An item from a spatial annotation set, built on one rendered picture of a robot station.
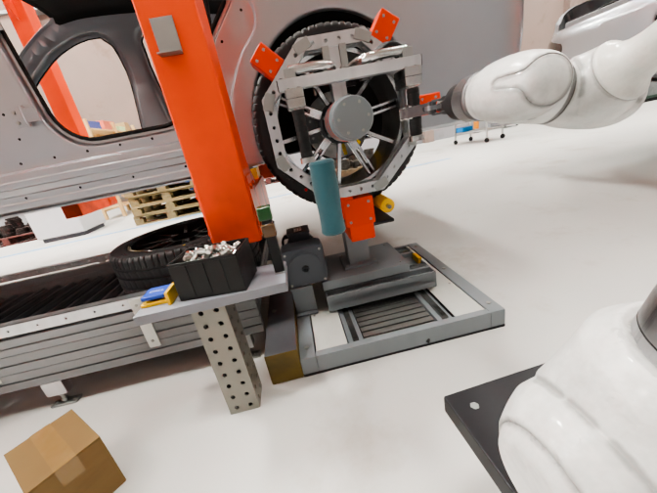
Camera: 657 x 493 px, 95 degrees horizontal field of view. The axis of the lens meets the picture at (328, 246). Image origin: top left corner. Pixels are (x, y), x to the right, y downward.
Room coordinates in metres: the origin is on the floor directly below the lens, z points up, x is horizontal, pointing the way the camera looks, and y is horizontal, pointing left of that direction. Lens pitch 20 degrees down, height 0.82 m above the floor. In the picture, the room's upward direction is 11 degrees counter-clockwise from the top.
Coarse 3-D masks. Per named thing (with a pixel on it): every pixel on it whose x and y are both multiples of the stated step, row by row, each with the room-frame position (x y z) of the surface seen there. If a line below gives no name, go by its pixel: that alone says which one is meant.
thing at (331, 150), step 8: (328, 96) 1.65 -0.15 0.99; (312, 104) 1.65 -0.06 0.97; (320, 104) 1.65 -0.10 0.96; (320, 136) 1.65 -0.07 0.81; (328, 136) 1.61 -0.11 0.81; (312, 144) 1.65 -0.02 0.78; (344, 144) 1.66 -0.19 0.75; (360, 144) 1.66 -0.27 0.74; (320, 152) 1.65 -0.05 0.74; (328, 152) 1.65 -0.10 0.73; (352, 152) 1.66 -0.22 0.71
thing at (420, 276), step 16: (416, 256) 1.36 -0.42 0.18; (416, 272) 1.25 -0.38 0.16; (432, 272) 1.20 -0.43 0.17; (352, 288) 1.22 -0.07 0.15; (368, 288) 1.18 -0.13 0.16; (384, 288) 1.18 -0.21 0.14; (400, 288) 1.19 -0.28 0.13; (416, 288) 1.19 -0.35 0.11; (336, 304) 1.17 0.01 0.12; (352, 304) 1.17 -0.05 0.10
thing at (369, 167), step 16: (352, 48) 1.25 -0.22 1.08; (368, 80) 1.27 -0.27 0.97; (384, 80) 1.30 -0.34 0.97; (320, 96) 1.26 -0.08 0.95; (384, 96) 1.39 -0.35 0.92; (320, 112) 1.26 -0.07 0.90; (384, 112) 1.44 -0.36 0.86; (320, 128) 1.26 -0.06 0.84; (384, 128) 1.45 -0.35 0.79; (400, 128) 1.26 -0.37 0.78; (320, 144) 1.26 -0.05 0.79; (336, 144) 1.27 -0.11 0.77; (352, 144) 1.26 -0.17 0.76; (384, 144) 1.39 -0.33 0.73; (288, 160) 1.22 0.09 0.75; (336, 160) 1.27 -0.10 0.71; (368, 160) 1.27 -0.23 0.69; (384, 160) 1.27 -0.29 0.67; (336, 176) 1.27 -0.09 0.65; (352, 176) 1.40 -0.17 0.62; (368, 176) 1.25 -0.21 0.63
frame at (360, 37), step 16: (336, 32) 1.16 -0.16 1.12; (352, 32) 1.16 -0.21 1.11; (368, 32) 1.16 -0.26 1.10; (304, 48) 1.15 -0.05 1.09; (320, 48) 1.15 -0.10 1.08; (368, 48) 1.17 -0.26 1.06; (288, 64) 1.15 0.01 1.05; (272, 96) 1.14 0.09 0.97; (400, 96) 1.23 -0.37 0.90; (272, 112) 1.17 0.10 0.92; (272, 128) 1.15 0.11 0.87; (272, 144) 1.14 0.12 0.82; (400, 144) 1.21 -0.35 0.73; (400, 160) 1.17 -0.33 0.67; (304, 176) 1.14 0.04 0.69; (384, 176) 1.16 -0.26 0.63; (352, 192) 1.16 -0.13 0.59; (368, 192) 1.16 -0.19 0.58
